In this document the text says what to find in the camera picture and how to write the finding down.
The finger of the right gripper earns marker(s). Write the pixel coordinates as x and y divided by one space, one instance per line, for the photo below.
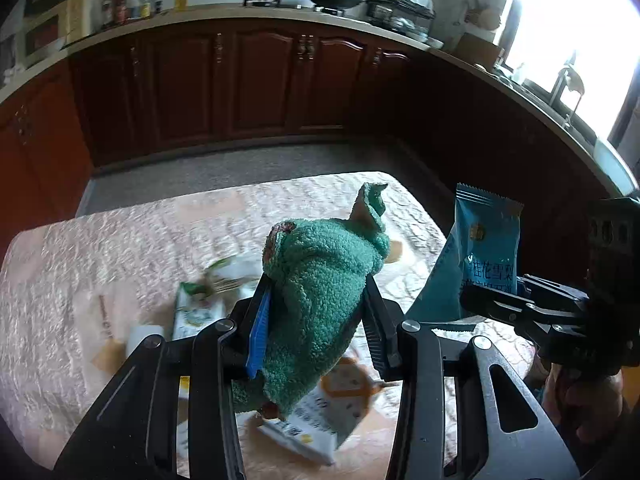
492 303

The sink faucet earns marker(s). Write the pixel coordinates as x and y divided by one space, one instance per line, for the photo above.
568 80

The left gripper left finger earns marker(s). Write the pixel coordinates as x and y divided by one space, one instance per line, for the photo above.
244 350

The blue snack wrapper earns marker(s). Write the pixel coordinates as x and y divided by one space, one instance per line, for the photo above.
481 249

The metal dish rack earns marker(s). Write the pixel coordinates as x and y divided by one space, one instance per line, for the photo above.
410 18

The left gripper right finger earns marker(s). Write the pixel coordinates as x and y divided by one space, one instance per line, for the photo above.
380 318

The white microwave oven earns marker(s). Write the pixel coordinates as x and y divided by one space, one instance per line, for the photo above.
49 32

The dark red kitchen cabinets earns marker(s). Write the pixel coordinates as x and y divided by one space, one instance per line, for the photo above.
164 87

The embossed beige tablecloth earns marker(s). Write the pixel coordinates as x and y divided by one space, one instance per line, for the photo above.
77 293

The orange white snack wrapper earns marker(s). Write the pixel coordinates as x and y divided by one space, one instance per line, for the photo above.
343 421

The green white milk carton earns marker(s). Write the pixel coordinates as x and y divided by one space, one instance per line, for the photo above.
214 294

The dark sauce bottle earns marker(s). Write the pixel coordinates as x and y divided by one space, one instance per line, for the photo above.
120 12

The green terry cloth rag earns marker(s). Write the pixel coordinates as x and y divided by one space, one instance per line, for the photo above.
319 269

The right human hand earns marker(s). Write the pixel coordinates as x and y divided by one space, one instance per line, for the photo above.
601 404

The cardboard box on counter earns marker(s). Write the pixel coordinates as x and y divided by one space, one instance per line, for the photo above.
477 51

